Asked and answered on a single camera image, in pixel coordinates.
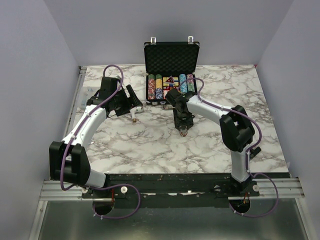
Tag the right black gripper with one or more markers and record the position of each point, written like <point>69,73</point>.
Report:
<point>188,123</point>

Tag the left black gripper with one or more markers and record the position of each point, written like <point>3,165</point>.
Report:
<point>131,101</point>

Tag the white red chip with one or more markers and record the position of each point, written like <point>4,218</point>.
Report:
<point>183,132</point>

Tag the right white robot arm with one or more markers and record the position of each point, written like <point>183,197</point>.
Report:
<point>236,128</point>

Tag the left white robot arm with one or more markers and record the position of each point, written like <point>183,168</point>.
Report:
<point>68,160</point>

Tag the white plastic faucet part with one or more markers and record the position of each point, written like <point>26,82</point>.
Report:
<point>136,113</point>

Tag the black poker chip case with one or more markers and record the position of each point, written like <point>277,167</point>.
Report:
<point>165,59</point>

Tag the clear plastic organizer box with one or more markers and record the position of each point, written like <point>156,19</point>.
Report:
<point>86,93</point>

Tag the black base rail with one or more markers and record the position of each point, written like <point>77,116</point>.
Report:
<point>163,190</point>

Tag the aluminium extrusion frame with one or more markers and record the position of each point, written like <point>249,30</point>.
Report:
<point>153,146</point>

